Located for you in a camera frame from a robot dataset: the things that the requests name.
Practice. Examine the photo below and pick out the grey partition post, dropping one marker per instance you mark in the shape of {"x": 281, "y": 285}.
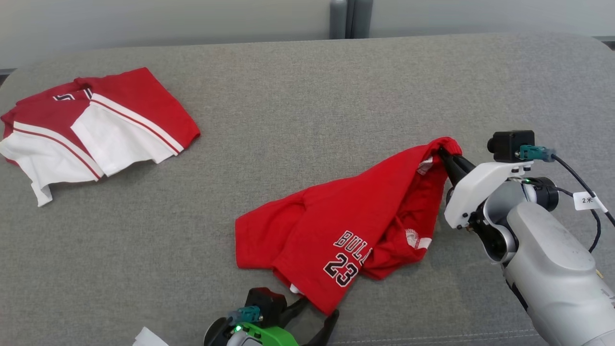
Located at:
{"x": 350, "y": 17}

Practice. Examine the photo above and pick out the teal right camera connector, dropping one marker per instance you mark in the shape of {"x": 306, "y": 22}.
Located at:
{"x": 535, "y": 153}

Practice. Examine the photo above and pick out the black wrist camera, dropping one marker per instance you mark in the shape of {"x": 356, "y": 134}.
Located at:
{"x": 509, "y": 145}
{"x": 265, "y": 305}

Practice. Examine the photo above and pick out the grey partition base rail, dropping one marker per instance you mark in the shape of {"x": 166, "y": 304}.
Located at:
{"x": 7, "y": 71}

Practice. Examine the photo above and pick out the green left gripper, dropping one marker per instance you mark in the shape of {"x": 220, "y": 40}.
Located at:
{"x": 269, "y": 336}

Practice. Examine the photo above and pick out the red shirt with white sleeves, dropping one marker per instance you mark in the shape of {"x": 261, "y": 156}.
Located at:
{"x": 134, "y": 105}

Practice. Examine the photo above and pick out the grey partition foot with caster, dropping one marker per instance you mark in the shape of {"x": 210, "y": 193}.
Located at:
{"x": 606, "y": 41}

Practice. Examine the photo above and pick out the teal left camera connector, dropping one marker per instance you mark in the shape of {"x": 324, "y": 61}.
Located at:
{"x": 246, "y": 315}

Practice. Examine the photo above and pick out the teal camera connector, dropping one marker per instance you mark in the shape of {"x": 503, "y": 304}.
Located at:
{"x": 246, "y": 315}
{"x": 535, "y": 153}

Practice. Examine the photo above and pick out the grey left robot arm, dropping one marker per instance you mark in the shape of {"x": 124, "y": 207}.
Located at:
{"x": 216, "y": 336}

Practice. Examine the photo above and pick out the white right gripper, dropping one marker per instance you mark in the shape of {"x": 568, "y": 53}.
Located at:
{"x": 475, "y": 187}

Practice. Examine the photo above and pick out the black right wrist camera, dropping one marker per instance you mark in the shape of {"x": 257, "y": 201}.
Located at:
{"x": 509, "y": 145}

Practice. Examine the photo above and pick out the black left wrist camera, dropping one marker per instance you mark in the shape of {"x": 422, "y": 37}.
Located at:
{"x": 265, "y": 305}

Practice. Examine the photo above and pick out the red shorts with white stripe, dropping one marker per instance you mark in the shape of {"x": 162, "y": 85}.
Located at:
{"x": 326, "y": 216}

